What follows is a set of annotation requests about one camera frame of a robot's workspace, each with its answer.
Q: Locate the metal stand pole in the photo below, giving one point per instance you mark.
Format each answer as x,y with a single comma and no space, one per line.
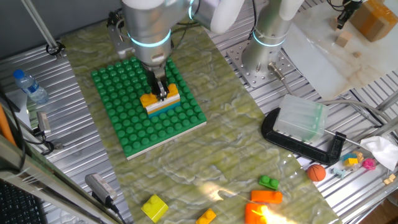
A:
38,26

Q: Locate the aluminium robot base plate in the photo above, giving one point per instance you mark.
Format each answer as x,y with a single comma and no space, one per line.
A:
248,74

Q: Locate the cardboard box with tape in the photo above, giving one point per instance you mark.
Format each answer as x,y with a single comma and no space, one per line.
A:
374,20

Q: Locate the orange tube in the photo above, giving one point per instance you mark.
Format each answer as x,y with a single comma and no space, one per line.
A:
5,124

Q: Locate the yellow small toy block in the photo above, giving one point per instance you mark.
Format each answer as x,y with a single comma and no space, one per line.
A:
350,162

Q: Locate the grey metal frame bar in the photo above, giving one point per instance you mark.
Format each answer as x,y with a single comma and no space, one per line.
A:
46,186

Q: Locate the white crumpled tissue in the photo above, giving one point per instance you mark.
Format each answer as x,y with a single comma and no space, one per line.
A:
382,151

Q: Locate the green two-stud block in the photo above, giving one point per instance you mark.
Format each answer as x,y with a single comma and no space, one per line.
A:
269,183

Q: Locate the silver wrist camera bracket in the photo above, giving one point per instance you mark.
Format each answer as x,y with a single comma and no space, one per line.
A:
119,46

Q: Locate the orange long flat block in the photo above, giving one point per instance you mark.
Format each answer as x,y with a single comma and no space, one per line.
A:
264,196

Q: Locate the black background gripper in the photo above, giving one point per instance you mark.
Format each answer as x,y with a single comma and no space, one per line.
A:
353,6

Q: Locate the teal small toy block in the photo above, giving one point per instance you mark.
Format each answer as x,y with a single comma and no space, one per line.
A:
348,155

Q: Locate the black C-clamp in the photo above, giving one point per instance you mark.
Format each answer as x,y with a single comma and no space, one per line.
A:
298,147

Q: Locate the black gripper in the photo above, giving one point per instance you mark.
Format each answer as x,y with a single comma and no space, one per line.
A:
155,74

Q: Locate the yellow-orange two-stud block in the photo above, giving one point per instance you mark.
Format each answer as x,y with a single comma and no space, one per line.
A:
206,216

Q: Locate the light blue small toy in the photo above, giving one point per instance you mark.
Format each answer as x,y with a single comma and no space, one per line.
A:
338,172

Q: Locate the white marble board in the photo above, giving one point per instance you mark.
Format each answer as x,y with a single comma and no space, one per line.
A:
326,68

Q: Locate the green studded baseplate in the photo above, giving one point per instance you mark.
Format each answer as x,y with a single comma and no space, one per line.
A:
130,124

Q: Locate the teal four-stud block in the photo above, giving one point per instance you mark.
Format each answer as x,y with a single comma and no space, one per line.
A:
168,112

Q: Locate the clear water bottle blue cap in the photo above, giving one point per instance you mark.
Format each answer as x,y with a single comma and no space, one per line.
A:
31,88

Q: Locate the black keyboard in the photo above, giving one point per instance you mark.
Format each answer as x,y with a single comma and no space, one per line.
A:
18,205

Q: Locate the lime yellow square block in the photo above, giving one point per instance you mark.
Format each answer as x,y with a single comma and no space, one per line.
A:
155,208

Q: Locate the white four-stud block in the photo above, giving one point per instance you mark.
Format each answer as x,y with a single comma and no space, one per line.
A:
164,104

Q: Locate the small wooden piece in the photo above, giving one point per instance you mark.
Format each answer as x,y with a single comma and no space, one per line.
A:
357,54
389,179

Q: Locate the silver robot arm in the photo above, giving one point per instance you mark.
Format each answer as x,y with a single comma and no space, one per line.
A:
146,28

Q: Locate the pink small toy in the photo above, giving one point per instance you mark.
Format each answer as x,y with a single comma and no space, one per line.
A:
369,164

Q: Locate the green marble pattern mat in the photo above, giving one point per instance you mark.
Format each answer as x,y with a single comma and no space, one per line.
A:
233,149

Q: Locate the grey ribbed camera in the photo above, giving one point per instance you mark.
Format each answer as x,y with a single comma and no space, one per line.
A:
99,186

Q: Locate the yellow-orange four-stud block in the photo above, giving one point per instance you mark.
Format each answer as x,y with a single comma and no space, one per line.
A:
147,99
164,109

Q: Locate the translucent plastic box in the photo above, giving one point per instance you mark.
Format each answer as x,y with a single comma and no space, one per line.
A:
300,119

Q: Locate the orange chunky block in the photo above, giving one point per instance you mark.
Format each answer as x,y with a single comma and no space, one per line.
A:
255,214

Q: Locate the tan small toy block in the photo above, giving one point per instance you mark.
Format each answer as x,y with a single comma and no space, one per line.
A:
359,155

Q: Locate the mini orange basketball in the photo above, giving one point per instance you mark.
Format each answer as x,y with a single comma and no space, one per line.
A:
316,173

